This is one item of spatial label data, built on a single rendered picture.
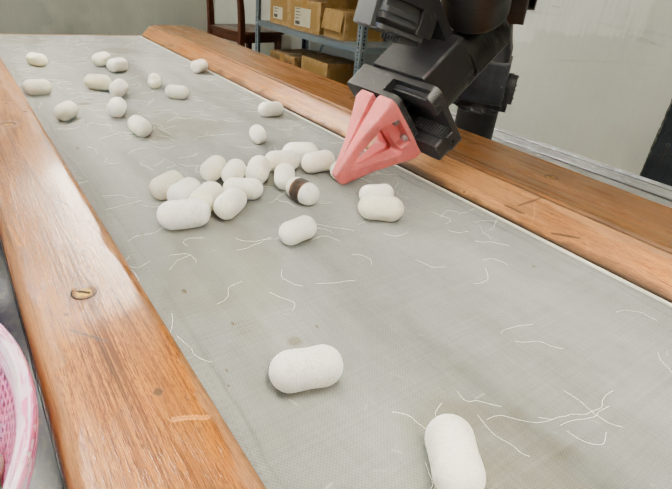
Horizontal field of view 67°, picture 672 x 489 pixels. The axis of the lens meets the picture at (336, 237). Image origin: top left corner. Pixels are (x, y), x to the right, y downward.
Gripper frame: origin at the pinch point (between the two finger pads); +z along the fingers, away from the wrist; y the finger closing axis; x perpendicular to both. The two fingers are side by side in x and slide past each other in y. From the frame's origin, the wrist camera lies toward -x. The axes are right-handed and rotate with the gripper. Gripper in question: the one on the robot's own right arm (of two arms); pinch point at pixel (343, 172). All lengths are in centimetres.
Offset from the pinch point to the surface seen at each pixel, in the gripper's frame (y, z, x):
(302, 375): 19.3, 12.4, -10.4
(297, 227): 7.0, 6.9, -5.7
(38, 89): -40.3, 14.6, -11.1
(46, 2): -448, -11, 49
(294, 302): 12.6, 10.6, -6.8
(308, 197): 2.0, 4.1, -2.7
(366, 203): 5.8, 1.5, -1.1
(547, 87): -103, -132, 145
